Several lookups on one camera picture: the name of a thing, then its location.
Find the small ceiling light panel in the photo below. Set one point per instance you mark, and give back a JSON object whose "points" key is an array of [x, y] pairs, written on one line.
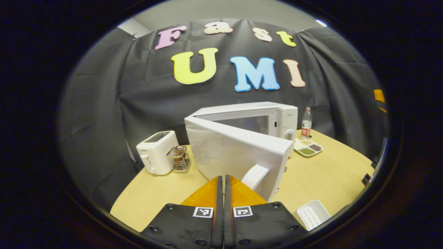
{"points": [[321, 23]]}

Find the clear bottle with red label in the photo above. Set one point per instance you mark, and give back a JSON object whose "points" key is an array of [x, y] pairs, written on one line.
{"points": [[306, 124]]}

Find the white divided tray of beans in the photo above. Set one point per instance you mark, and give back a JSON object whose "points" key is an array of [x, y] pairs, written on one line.
{"points": [[308, 148]]}

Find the white toaster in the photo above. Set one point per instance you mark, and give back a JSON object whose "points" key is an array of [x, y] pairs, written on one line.
{"points": [[155, 152]]}

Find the white microwave oven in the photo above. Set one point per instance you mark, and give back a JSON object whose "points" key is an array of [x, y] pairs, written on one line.
{"points": [[235, 152]]}

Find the black backdrop cloth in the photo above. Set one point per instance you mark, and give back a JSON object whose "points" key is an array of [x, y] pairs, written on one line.
{"points": [[104, 86]]}

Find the small white rectangular tray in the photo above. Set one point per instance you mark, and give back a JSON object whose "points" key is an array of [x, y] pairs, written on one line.
{"points": [[313, 214]]}

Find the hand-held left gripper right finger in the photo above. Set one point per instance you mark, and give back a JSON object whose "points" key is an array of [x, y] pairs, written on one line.
{"points": [[228, 224]]}

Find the dark chair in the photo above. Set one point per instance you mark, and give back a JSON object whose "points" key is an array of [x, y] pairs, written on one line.
{"points": [[366, 179]]}

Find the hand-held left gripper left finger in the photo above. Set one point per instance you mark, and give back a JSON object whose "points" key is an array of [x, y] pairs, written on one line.
{"points": [[218, 224]]}

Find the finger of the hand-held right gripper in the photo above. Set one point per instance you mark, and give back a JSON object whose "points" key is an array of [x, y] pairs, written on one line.
{"points": [[379, 96]]}

